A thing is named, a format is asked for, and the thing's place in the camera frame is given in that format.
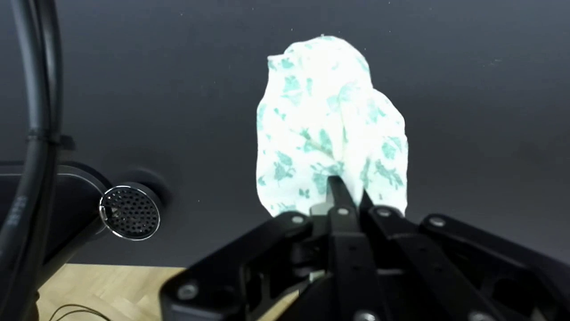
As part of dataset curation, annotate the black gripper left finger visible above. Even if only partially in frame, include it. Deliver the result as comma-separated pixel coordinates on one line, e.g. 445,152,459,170
158,172,384,321

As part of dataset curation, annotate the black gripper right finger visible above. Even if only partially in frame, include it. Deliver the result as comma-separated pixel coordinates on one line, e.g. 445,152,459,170
358,188,570,321

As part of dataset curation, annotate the white green floral cloth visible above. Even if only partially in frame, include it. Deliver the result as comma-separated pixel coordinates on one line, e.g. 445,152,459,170
254,33,411,218

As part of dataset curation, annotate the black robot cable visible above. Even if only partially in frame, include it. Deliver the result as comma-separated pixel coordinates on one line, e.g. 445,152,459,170
0,0,65,321

